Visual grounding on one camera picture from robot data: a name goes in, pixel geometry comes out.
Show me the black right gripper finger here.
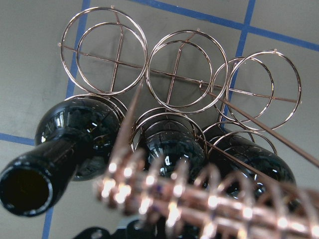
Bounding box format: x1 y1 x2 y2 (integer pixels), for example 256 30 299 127
73 227 111 239

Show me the dark wine bottle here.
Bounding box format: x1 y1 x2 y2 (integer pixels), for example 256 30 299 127
0 95 126 217
135 113 207 184
203 125 296 207

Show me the copper wire bottle basket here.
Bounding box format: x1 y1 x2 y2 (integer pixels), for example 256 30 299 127
56 5 319 239

